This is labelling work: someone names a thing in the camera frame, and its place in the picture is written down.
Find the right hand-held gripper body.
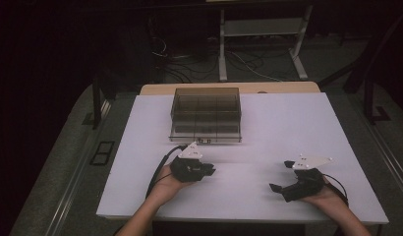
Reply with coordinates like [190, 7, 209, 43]
[281, 153, 334, 203]

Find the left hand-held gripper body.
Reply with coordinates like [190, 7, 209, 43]
[170, 141, 207, 184]

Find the smoky transparent drawer box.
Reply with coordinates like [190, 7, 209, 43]
[169, 87, 243, 144]

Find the person's left hand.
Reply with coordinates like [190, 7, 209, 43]
[146, 171, 195, 207]

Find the person's right hand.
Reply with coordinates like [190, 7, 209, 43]
[299, 178, 350, 212]

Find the light wooden table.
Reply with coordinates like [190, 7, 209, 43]
[139, 81, 321, 96]

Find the black metal stand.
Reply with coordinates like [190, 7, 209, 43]
[363, 77, 392, 126]
[90, 70, 117, 130]

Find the white metal stand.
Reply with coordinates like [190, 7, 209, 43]
[218, 4, 314, 83]

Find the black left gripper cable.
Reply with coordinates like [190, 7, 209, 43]
[144, 145, 190, 200]

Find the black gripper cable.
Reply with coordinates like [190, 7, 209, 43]
[321, 173, 349, 207]
[144, 145, 190, 200]

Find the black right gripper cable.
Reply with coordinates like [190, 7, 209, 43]
[321, 173, 349, 207]

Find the metal floor rail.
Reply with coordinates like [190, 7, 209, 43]
[353, 94, 403, 195]
[43, 99, 114, 236]

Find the white floor cable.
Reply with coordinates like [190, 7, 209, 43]
[228, 50, 283, 83]

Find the tangle of black floor cables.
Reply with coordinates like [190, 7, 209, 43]
[150, 35, 221, 84]

